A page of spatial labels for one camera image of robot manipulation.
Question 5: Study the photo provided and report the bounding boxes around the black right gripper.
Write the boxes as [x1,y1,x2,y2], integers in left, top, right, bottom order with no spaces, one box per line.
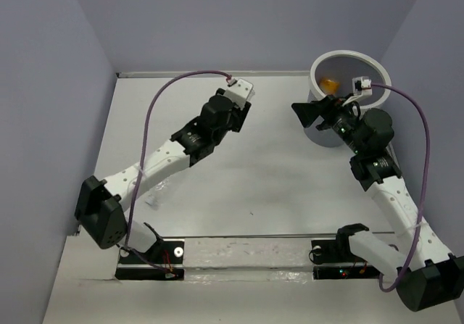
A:
[291,93,366,154]

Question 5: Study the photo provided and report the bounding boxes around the orange blue label bottle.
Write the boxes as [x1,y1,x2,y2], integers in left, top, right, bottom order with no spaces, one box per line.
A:
[319,78,340,95]

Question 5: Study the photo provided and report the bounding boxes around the clear bottle white-blue cap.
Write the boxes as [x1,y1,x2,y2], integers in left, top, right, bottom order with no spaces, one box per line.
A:
[144,179,172,210]

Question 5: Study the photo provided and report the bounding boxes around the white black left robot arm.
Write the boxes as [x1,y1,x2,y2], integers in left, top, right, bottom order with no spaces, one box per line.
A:
[75,80,254,262]

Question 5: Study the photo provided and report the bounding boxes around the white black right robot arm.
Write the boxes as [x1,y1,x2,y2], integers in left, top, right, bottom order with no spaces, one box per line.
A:
[291,96,463,312]

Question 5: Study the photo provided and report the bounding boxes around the white round bin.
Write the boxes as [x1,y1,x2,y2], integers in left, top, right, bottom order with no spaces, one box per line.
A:
[302,49,392,148]

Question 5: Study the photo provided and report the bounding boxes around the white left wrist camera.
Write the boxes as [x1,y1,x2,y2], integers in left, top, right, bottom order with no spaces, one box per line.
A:
[223,78,255,109]

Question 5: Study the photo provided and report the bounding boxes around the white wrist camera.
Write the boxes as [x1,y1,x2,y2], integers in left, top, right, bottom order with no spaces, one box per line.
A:
[223,78,255,109]
[343,76,373,106]

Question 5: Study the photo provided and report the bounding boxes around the aluminium table edge rail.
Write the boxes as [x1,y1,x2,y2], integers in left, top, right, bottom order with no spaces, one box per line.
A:
[115,70,312,79]

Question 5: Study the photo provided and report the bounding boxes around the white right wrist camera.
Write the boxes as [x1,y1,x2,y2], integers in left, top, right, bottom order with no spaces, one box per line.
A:
[343,76,373,106]

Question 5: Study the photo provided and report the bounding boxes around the right aluminium table rail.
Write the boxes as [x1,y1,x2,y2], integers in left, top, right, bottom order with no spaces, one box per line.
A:
[387,142,420,233]

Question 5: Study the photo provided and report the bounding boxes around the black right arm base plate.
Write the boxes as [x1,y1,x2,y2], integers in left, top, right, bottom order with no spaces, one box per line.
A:
[308,239,380,281]

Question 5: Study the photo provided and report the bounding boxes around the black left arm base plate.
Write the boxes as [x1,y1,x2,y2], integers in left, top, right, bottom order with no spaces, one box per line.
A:
[115,238,185,281]

